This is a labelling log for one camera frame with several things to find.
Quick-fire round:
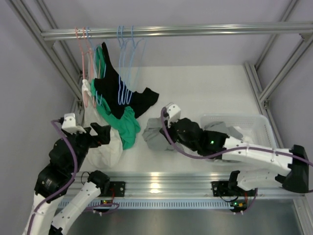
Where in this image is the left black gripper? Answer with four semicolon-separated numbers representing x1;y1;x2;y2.
66;122;111;173

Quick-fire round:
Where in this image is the gray tank top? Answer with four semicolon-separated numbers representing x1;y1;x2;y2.
142;118;176;151
203;121;244;140

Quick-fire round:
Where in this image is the light blue wire hanger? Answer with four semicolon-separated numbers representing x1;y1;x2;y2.
117;25;126;105

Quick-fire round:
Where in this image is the white tank top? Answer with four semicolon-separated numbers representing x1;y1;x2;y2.
234;126;254;143

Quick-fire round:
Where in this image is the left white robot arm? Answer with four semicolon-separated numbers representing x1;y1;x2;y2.
23;120;111;235

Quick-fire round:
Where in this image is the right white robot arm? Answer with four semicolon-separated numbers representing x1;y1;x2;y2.
161;117;313;194

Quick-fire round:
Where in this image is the large white garment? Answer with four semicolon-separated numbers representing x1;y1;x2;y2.
82;79;123;168

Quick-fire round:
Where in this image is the green garment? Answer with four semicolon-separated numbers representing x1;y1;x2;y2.
90;43;141;150

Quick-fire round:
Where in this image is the black garment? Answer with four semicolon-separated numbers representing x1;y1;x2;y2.
94;43;159;119

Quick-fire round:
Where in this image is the clear plastic basket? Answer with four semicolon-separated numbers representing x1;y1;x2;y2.
200;114;277;148

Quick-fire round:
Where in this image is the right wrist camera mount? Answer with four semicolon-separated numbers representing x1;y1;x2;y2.
164;102;181;123

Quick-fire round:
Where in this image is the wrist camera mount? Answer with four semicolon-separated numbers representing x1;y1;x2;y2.
61;113;86;134
164;102;181;123

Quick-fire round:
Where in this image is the blue wire hanger with green garment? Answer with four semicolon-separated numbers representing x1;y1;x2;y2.
85;26;107;106

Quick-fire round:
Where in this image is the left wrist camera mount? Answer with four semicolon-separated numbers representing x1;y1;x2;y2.
61;113;86;134

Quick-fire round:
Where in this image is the pink wire hanger outer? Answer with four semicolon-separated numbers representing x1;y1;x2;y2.
75;27;90;108

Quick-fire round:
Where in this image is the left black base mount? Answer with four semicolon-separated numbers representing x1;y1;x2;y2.
106;181;126;197

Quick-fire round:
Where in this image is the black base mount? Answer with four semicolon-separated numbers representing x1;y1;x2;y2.
106;181;126;197
211;181;234;197

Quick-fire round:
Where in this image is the front aluminium rail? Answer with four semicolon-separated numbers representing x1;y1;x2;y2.
63;171;306;199

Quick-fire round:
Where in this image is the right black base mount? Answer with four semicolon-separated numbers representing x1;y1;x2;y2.
211;181;234;197

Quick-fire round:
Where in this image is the perforated cable duct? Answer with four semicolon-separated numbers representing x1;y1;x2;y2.
57;198;235;209

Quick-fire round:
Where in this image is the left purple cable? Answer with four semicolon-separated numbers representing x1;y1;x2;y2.
23;118;120;235

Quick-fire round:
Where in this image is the aluminium hanging rail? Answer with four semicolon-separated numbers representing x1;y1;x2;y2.
41;21;313;41

